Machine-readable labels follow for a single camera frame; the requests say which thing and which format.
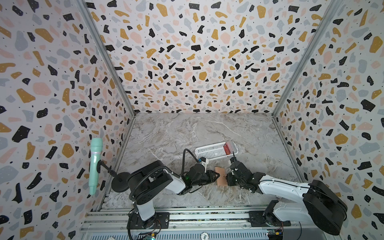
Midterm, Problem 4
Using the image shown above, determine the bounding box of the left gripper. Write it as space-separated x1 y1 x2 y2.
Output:
193 170 224 188

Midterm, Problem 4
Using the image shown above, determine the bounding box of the tan leather card holder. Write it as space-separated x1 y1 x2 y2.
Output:
215 167 228 187

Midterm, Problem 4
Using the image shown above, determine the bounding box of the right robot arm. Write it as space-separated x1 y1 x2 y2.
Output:
226 157 348 236

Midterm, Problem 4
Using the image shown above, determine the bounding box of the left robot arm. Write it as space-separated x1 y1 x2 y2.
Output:
126 161 220 222

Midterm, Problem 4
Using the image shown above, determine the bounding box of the red card stack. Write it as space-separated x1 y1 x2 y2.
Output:
223 143 232 156

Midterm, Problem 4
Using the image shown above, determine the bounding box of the white plastic basket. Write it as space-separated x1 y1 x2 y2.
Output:
195 141 239 161

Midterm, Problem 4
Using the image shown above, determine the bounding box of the mint green microphone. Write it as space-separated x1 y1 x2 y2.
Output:
89 138 103 196

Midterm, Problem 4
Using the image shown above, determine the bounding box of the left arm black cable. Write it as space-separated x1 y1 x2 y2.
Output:
179 148 200 178

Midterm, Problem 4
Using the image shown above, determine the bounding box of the aluminium mounting rail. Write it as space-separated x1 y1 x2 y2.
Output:
79 205 341 240

